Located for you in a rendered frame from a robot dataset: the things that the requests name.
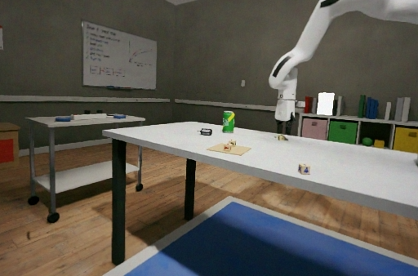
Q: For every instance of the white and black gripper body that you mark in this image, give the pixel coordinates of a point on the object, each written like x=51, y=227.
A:
x=284, y=109

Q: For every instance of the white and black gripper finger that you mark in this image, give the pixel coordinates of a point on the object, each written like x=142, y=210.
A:
x=280, y=125
x=289, y=125

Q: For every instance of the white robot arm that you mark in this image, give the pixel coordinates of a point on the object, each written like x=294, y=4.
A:
x=284, y=74

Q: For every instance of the green and yellow drink can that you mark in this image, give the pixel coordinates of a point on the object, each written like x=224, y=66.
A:
x=228, y=122

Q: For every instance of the tan square mat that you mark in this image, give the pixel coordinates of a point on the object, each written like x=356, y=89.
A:
x=237, y=150

